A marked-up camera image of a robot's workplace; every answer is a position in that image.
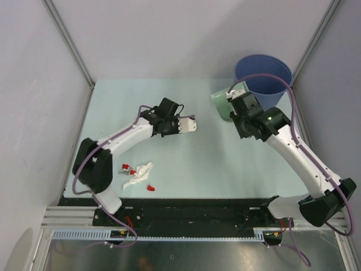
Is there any green plastic dustpan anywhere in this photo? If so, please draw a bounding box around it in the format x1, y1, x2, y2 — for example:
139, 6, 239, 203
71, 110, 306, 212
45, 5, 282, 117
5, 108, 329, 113
210, 81, 249, 123

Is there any blue plastic waste bin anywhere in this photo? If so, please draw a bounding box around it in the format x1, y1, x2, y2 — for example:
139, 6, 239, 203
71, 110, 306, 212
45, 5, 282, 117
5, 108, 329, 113
234, 54, 293, 110

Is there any white paper scrap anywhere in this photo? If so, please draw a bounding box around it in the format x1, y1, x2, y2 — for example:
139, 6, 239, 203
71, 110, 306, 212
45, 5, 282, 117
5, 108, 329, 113
122, 162, 153, 190

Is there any red grey paper scrap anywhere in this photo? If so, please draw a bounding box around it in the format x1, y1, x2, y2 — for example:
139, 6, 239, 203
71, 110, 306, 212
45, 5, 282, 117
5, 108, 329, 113
119, 164, 137, 175

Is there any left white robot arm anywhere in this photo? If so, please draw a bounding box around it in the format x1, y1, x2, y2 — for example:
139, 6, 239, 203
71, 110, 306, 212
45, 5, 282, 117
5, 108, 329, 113
72, 98, 184, 226

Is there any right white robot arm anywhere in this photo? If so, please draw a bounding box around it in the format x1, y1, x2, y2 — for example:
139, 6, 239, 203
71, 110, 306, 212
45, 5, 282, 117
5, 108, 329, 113
226, 90, 356, 227

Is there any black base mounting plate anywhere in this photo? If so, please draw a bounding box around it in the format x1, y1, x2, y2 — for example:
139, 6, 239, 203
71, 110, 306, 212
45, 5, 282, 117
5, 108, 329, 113
58, 197, 294, 238

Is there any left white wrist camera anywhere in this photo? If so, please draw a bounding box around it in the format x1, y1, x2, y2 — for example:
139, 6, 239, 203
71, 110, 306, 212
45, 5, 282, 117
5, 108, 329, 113
178, 117, 197, 134

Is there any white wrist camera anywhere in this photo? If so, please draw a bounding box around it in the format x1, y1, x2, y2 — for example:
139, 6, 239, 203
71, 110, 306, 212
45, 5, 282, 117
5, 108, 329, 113
226, 89, 246, 102
178, 117, 197, 134

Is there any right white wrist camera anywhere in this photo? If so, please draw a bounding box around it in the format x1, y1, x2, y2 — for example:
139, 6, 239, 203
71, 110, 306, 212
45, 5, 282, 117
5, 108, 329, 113
226, 89, 246, 102

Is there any right aluminium frame post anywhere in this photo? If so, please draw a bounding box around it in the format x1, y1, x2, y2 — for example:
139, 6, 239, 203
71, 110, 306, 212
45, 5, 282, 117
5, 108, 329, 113
289, 0, 343, 84

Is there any aluminium frame post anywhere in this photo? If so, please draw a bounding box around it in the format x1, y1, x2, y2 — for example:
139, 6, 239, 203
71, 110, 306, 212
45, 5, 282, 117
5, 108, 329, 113
41, 0, 95, 89
289, 0, 343, 84

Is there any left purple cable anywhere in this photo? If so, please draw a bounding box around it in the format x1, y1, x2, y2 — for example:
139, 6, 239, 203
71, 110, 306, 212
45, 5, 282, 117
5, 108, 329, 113
53, 104, 196, 252

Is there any purple cable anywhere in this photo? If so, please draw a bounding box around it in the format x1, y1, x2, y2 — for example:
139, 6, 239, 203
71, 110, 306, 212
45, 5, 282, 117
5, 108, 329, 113
228, 73, 355, 268
53, 104, 196, 252

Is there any grey slotted cable duct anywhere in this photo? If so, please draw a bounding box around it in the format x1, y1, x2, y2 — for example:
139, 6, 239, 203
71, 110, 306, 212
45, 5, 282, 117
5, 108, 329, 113
53, 227, 283, 242

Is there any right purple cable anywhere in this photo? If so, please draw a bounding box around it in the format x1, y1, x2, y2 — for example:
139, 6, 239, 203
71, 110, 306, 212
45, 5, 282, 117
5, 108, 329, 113
228, 73, 355, 268

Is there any left aluminium frame post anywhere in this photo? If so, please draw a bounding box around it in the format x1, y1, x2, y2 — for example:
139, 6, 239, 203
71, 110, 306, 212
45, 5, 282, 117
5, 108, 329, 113
41, 0, 95, 89

